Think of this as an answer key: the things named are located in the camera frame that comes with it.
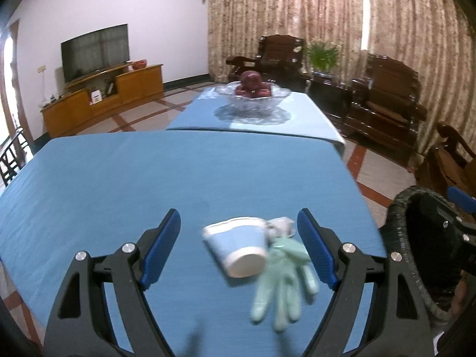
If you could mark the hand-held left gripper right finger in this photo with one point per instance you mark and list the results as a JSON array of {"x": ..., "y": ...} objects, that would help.
[{"x": 318, "y": 249}]

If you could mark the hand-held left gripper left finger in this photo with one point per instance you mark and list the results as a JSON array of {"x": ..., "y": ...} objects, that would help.
[{"x": 160, "y": 247}]

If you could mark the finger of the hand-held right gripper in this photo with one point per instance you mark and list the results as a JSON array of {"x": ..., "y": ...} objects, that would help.
[{"x": 461, "y": 198}]

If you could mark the small clear wrapper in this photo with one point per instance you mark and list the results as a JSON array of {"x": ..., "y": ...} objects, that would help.
[{"x": 282, "y": 227}]

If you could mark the green rubber glove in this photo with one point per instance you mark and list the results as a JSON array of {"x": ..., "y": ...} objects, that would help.
[{"x": 282, "y": 279}]

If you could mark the black woven waste bin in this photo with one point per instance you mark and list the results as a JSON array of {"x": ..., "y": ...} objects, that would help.
[{"x": 394, "y": 223}]

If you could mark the blue paper cup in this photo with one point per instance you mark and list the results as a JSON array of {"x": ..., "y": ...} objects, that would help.
[{"x": 238, "y": 238}]

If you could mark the person's right forearm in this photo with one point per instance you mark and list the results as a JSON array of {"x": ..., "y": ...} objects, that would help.
[{"x": 463, "y": 292}]

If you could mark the brown wooden armchair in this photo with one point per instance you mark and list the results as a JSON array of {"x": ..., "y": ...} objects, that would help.
[{"x": 446, "y": 160}]

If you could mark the large blue tablecloth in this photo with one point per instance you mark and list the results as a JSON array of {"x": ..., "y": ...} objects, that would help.
[{"x": 111, "y": 178}]

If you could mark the small blue tablecloth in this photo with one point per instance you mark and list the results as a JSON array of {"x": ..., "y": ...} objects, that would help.
[{"x": 305, "y": 119}]

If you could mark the dark wooden wide armchair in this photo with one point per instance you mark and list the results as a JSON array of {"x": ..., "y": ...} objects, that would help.
[{"x": 386, "y": 78}]

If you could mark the glass fruit bowl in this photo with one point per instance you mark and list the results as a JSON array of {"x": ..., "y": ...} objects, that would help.
[{"x": 253, "y": 108}]

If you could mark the dark wooden side table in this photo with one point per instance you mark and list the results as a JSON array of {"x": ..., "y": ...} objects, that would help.
[{"x": 327, "y": 93}]

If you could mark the small white box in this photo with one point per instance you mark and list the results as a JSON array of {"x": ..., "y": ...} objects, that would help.
[{"x": 96, "y": 96}]

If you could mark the wooden television cabinet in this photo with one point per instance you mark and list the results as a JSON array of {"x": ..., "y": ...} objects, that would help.
[{"x": 137, "y": 83}]

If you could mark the dark slatted chair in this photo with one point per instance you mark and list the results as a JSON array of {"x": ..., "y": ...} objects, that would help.
[{"x": 13, "y": 156}]

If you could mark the red apples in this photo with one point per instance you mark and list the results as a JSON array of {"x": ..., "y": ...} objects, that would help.
[{"x": 251, "y": 81}]

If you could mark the red bowl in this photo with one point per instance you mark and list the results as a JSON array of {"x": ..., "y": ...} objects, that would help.
[{"x": 140, "y": 64}]

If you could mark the green potted plant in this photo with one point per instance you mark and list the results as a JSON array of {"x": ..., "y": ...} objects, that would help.
[{"x": 323, "y": 55}]

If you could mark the dark wooden carved armchair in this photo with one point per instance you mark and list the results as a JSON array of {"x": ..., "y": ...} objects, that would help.
[{"x": 279, "y": 50}]

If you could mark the black television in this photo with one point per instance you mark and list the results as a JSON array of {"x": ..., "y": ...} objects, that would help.
[{"x": 95, "y": 52}]

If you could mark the beige patterned curtains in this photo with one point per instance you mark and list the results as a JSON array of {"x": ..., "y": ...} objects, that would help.
[{"x": 241, "y": 15}]

